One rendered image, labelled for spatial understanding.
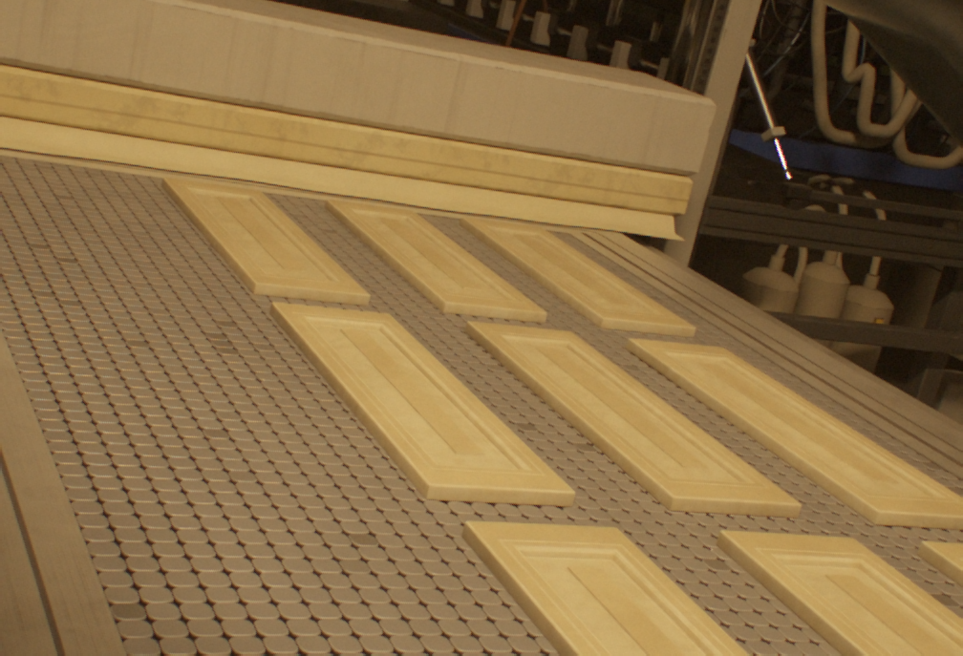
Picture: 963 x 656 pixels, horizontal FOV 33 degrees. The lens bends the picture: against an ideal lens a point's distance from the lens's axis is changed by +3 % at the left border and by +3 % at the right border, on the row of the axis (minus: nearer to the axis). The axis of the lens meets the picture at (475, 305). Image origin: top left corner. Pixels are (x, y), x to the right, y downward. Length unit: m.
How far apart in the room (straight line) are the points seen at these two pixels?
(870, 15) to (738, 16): 3.19
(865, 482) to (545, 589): 0.75
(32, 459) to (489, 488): 0.50
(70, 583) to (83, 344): 0.67
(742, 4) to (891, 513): 2.07
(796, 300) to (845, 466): 2.70
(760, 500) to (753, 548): 0.17
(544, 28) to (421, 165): 2.66
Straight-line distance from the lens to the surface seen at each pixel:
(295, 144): 3.31
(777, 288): 4.86
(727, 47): 3.97
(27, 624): 1.40
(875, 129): 4.94
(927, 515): 2.17
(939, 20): 0.77
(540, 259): 3.06
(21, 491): 1.63
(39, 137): 3.18
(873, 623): 1.77
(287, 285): 2.45
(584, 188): 3.59
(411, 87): 3.36
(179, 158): 3.24
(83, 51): 3.18
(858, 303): 5.09
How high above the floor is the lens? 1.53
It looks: 14 degrees down
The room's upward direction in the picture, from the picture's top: 13 degrees clockwise
